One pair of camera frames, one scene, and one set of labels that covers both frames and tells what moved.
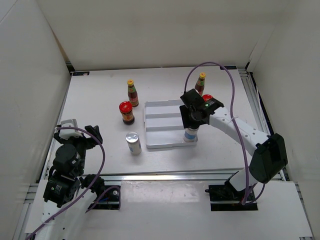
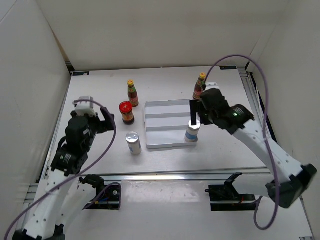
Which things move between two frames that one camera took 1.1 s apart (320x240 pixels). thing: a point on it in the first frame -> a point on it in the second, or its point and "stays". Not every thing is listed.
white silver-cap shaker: (190, 135) stays
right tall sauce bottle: (200, 84) stays
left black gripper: (89, 142) -> (109, 118)
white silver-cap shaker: (133, 140) stays
